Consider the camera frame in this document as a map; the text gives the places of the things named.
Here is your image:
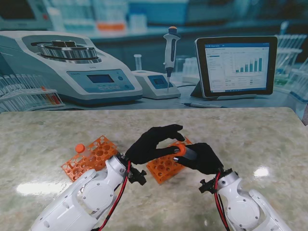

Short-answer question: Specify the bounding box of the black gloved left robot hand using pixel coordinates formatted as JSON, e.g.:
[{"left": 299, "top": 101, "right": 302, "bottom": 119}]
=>
[{"left": 125, "top": 124, "right": 186, "bottom": 166}]

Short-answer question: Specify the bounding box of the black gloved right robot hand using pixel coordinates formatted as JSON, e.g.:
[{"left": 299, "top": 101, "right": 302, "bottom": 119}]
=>
[{"left": 174, "top": 142, "right": 224, "bottom": 175}]

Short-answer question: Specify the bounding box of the orange plastic test tube rack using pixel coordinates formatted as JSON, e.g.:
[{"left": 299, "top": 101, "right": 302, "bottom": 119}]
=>
[
  {"left": 146, "top": 137, "right": 193, "bottom": 185},
  {"left": 61, "top": 135, "right": 120, "bottom": 181}
]

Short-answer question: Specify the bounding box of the printed laboratory backdrop poster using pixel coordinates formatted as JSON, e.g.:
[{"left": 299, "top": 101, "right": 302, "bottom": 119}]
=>
[{"left": 0, "top": 0, "right": 308, "bottom": 120}]

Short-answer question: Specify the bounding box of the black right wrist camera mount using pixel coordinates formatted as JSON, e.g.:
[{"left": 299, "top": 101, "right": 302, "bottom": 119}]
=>
[{"left": 198, "top": 179, "right": 216, "bottom": 193}]

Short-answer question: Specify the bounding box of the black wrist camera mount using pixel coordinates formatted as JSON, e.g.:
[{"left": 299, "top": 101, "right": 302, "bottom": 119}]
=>
[
  {"left": 198, "top": 179, "right": 216, "bottom": 193},
  {"left": 128, "top": 168, "right": 147, "bottom": 186}
]

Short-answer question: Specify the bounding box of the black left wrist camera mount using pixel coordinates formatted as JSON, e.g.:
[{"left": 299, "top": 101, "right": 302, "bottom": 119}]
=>
[{"left": 128, "top": 168, "right": 147, "bottom": 186}]

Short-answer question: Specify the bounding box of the red black right wrist cable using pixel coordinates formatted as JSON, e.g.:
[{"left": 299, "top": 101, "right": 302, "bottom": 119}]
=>
[{"left": 214, "top": 172, "right": 231, "bottom": 231}]

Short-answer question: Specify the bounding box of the red black wrist cable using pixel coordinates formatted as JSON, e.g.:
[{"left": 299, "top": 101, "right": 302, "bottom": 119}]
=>
[
  {"left": 214, "top": 172, "right": 231, "bottom": 231},
  {"left": 97, "top": 161, "right": 132, "bottom": 231}
]

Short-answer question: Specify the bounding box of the red black left wrist cable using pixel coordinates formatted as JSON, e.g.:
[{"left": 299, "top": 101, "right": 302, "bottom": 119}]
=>
[{"left": 97, "top": 161, "right": 132, "bottom": 231}]

